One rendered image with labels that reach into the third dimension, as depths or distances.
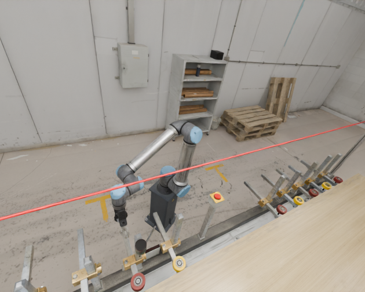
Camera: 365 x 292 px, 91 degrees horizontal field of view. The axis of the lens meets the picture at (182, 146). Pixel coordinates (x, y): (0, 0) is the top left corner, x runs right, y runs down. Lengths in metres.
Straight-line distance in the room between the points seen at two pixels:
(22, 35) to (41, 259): 2.52
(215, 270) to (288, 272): 0.48
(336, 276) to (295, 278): 0.30
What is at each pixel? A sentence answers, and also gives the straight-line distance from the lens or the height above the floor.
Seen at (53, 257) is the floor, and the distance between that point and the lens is 2.46.
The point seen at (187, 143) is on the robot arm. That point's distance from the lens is 1.38.
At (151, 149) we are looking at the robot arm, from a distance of 1.34.
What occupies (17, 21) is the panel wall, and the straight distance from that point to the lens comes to 3.13.
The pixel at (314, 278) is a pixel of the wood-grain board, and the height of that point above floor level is 0.90.
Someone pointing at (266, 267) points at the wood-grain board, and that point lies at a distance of 1.48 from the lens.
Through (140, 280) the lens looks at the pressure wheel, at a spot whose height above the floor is 0.90.
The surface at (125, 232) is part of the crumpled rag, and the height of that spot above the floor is 0.87.
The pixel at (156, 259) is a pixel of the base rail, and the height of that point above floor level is 0.70.
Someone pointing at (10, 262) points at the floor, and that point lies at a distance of 2.61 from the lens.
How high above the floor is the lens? 2.12
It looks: 36 degrees down
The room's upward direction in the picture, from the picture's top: 10 degrees clockwise
